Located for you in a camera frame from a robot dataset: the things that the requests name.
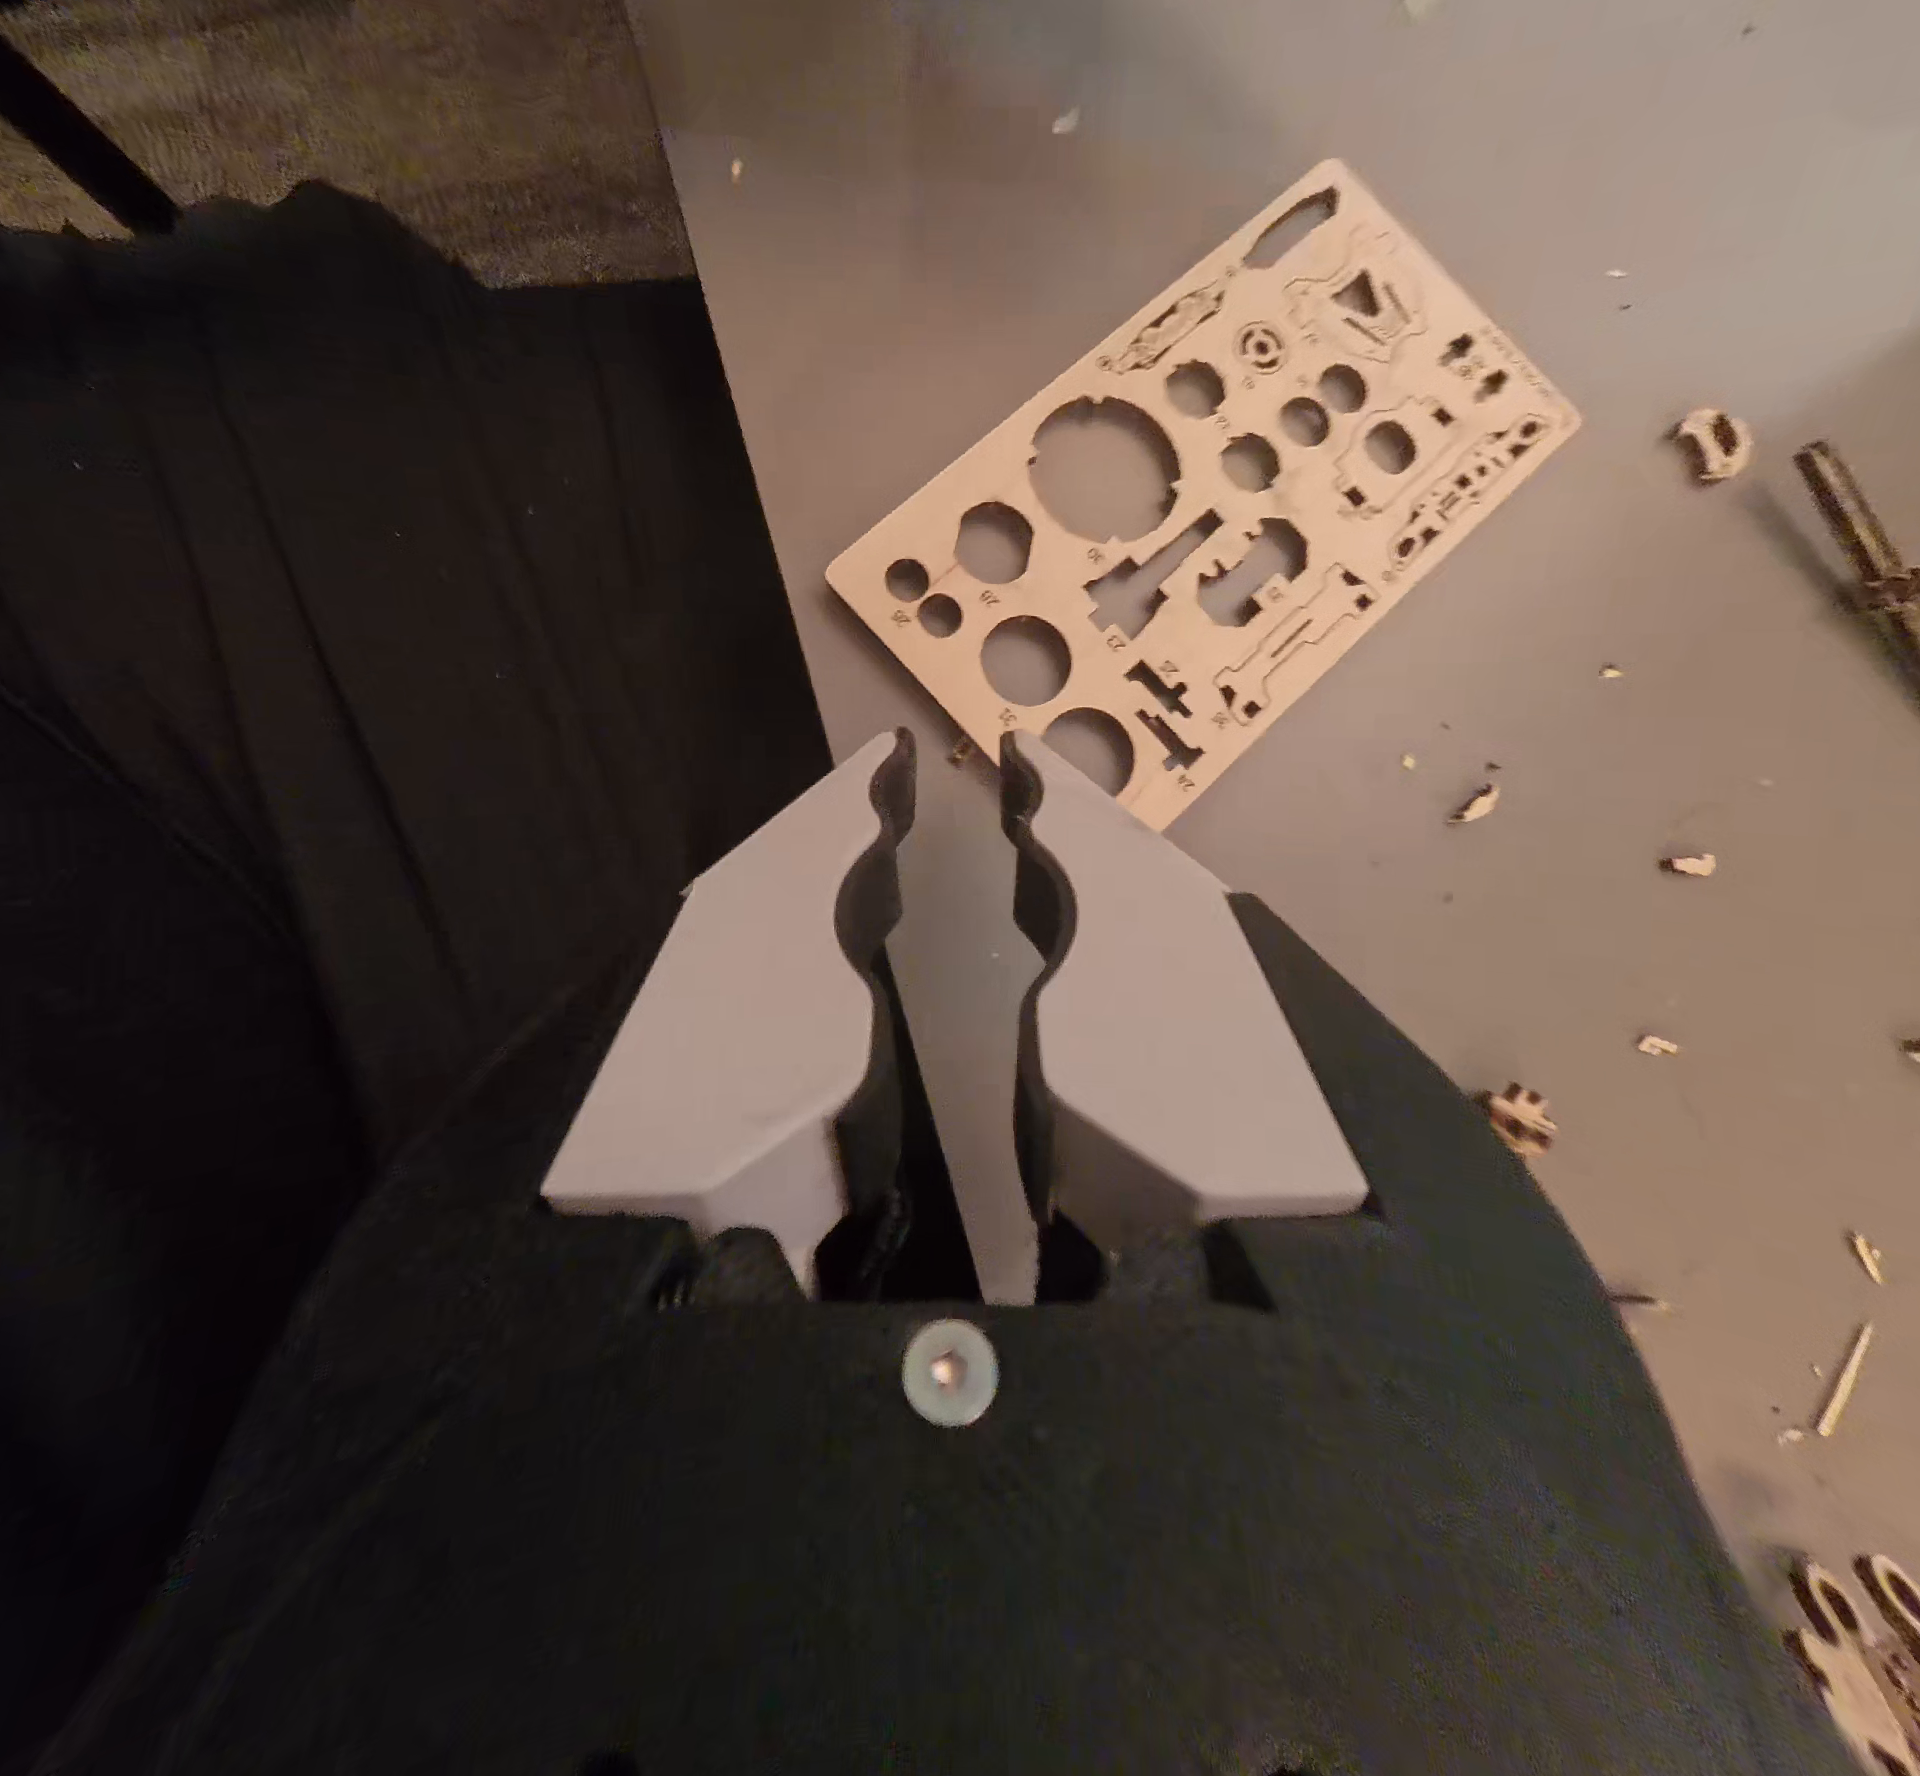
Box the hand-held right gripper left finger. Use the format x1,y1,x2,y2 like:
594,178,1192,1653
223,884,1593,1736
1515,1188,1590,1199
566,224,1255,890
539,727,919,1303

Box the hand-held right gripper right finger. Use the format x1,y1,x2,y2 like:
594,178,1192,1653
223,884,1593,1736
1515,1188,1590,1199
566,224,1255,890
995,727,1371,1303

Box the wooden parts sheet round holes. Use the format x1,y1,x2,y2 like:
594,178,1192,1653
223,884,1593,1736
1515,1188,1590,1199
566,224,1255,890
823,159,1584,831

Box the wooden chassis frame piece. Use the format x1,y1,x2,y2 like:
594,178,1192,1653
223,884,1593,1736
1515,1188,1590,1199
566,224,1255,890
1781,1551,1920,1770

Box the person's black clothing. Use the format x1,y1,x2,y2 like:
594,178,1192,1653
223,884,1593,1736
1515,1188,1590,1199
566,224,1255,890
0,178,838,1776

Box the long thin wooden sliver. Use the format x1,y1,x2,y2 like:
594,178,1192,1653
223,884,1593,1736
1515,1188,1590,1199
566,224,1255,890
1814,1323,1878,1440

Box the black sign easel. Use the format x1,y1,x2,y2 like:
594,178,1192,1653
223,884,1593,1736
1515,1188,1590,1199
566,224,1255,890
0,37,177,236

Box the long wooden frame strip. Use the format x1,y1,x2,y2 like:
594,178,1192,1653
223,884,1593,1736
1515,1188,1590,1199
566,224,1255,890
1792,441,1920,699

